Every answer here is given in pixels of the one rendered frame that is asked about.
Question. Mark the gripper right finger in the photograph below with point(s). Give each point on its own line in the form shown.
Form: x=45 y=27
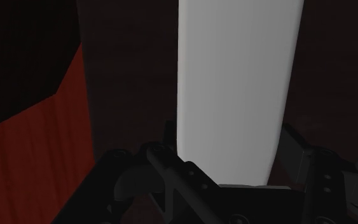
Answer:
x=324 y=180

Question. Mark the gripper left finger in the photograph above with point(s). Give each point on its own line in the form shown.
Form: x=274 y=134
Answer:
x=166 y=173

